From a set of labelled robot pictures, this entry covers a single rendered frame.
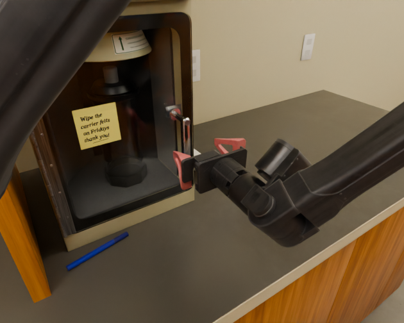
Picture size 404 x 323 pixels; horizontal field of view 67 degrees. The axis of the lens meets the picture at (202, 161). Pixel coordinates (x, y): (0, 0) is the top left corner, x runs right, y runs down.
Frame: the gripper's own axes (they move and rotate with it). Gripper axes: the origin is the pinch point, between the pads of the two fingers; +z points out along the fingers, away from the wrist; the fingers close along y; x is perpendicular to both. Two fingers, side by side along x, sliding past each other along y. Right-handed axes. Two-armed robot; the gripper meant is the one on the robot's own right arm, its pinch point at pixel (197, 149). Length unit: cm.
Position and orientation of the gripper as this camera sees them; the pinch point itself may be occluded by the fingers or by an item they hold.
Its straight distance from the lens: 61.3
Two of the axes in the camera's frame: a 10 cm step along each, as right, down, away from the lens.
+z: -5.3, -4.7, 7.1
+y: -8.5, 2.9, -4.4
